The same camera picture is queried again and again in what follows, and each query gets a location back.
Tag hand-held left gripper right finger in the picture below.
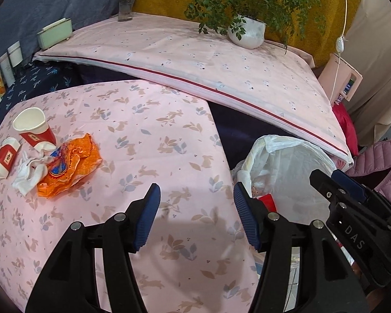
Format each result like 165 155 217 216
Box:
234 183 367 313

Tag pink appliance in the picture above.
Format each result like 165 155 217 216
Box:
319 54 364 105

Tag pink rabbit print tablecloth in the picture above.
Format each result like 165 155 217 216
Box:
0 80 264 313

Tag orange wrapper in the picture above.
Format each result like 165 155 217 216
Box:
36 133 103 200

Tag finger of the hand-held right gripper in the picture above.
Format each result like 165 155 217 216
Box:
332 170 391 217
309 169 362 212

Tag white cable with switch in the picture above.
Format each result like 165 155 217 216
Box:
327 0 349 105

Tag dark purple cloth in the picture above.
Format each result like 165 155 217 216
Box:
75 65 300 172

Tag pink down jacket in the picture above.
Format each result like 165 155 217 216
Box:
349 134 391 209

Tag white jar with wide cap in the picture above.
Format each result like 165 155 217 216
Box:
7 41 23 69

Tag blue grey cloth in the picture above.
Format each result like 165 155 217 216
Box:
0 0 121 82

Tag beige curtain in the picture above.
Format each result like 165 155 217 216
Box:
344 0 391 147

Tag white tissue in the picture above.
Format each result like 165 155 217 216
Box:
12 142 57 197

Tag pale green tissue box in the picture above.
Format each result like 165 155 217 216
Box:
36 18 73 50

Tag red white paper cup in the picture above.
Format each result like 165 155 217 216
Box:
0 137 22 179
12 107 57 151

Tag trash bin with white liner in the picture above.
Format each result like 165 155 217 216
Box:
231 134 339 232

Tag pink padded sheet red piping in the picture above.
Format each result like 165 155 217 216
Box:
33 12 352 170

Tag green plant in white pot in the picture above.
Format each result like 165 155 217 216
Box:
185 0 326 56

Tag red cloth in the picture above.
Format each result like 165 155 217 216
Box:
332 103 359 155

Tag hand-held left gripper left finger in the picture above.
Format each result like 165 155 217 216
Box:
25 183 161 313

